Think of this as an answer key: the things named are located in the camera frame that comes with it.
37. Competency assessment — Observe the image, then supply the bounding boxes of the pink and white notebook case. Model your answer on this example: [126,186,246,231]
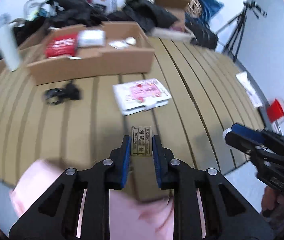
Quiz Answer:
[113,79,171,116]

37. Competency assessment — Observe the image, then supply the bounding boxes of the white thermos bottle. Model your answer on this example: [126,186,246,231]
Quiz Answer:
[0,14,21,72]

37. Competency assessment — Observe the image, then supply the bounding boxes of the red plastic cup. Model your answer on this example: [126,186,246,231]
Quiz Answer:
[266,98,284,123]

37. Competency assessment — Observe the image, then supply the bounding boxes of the black cable with adapter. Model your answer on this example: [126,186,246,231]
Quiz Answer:
[42,81,81,106]

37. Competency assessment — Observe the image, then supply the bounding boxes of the blue fabric bag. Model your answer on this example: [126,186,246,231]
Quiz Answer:
[196,0,224,25]

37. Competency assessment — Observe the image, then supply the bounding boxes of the small yellow printed box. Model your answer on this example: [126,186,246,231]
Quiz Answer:
[131,126,152,157]

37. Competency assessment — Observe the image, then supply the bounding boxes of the black camera tripod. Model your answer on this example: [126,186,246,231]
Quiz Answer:
[215,1,267,63]

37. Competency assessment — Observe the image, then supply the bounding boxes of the open brown cardboard tray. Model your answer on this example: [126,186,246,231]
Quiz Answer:
[26,21,154,85]

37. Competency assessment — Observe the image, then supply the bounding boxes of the woven wicker basket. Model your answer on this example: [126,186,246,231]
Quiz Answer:
[186,0,202,18]

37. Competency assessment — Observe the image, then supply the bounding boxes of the pink knit hat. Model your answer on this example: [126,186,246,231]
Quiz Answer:
[9,159,174,239]

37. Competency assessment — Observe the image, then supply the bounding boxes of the red box with white text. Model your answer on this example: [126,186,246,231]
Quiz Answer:
[45,33,77,58]

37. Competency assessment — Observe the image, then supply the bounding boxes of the black clothes pile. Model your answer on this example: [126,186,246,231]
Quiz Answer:
[49,0,108,28]

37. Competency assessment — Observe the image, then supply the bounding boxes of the brown cardboard box right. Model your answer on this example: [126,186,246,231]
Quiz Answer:
[154,0,189,31]

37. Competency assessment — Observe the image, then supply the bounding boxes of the person's right hand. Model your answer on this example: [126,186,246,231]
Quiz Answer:
[261,186,284,218]

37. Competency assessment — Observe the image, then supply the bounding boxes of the black jacket on box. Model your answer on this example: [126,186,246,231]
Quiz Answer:
[122,0,178,33]

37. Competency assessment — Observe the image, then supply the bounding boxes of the white sticker label in tray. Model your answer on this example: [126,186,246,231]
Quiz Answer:
[109,41,130,49]

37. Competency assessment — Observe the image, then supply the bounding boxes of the white plastic lotion bottle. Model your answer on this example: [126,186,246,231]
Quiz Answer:
[77,29,106,48]

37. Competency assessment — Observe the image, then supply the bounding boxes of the black backpack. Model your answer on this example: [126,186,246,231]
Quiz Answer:
[185,14,219,50]

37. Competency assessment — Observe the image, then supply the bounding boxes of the white paper sheet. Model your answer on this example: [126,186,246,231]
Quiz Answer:
[235,72,263,108]

